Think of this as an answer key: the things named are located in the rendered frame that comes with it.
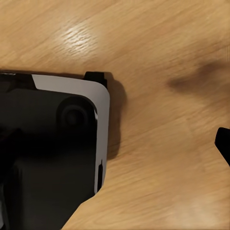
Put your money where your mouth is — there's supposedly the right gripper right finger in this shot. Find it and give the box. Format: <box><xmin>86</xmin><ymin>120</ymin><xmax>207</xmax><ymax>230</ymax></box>
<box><xmin>215</xmin><ymin>127</ymin><xmax>230</xmax><ymax>165</ymax></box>

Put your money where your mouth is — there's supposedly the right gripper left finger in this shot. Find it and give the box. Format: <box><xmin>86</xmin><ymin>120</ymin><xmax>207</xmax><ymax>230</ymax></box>
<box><xmin>0</xmin><ymin>127</ymin><xmax>25</xmax><ymax>185</ymax></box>

